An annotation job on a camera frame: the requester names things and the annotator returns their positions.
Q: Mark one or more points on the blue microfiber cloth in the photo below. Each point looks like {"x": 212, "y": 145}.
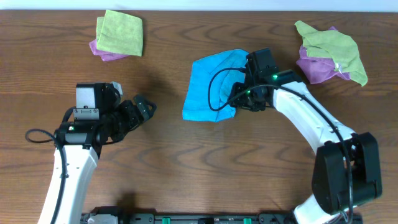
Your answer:
{"x": 211, "y": 81}

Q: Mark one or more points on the crumpled green cloth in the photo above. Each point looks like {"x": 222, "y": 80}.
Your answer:
{"x": 352, "y": 64}

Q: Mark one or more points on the crumpled purple cloth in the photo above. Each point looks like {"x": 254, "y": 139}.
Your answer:
{"x": 322, "y": 52}

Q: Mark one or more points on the folded green cloth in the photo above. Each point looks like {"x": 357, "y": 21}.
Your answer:
{"x": 120, "y": 33}

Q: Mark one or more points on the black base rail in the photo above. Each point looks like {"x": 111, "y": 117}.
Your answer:
{"x": 120, "y": 216}

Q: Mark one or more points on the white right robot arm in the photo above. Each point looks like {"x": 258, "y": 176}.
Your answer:
{"x": 347, "y": 170}

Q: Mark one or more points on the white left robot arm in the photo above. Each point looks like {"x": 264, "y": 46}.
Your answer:
{"x": 73, "y": 168}

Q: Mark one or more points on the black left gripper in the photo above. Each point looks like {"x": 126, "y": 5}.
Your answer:
{"x": 134, "y": 112}

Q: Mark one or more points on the folded purple cloth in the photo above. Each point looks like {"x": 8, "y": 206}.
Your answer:
{"x": 105, "y": 56}

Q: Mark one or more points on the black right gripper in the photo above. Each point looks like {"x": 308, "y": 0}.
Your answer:
{"x": 237, "y": 92}

